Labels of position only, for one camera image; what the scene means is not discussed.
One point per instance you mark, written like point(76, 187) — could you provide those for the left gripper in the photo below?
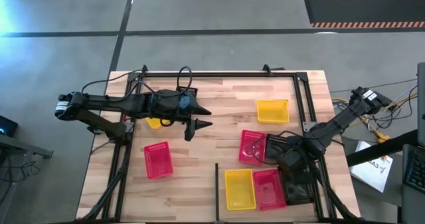
point(167, 104)

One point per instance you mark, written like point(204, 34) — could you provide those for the yellow plastic basket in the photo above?
point(153, 123)
point(240, 189)
point(273, 111)

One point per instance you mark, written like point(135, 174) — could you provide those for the black plastic basket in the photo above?
point(299, 197)
point(275, 147)

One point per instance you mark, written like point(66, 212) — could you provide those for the grey monitor edge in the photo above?
point(421, 101)

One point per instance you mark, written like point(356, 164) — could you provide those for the grey side desk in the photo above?
point(20, 144)

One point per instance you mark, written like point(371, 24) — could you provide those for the black shelf frame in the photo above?
point(216, 190)

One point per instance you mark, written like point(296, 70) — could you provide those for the black keyboard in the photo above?
point(415, 171)

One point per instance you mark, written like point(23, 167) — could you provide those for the white printed booklet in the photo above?
point(372, 171)

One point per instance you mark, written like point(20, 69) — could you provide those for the black hazard striped floor mat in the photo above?
point(365, 9)

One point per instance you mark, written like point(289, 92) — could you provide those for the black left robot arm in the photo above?
point(99, 101)

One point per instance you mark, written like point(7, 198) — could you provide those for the black device with blue light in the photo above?
point(8, 126)

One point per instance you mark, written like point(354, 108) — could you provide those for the red plastic basket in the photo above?
point(249, 147)
point(158, 161)
point(269, 190)

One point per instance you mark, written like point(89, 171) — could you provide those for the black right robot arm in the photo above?
point(335, 124)

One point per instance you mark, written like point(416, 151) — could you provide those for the black aluminium table frame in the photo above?
point(216, 74)

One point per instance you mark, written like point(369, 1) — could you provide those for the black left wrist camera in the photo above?
point(186, 91)

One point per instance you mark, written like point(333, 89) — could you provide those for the black diagonal bar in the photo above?
point(382, 149)

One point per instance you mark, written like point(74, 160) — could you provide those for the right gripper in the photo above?
point(297, 157)

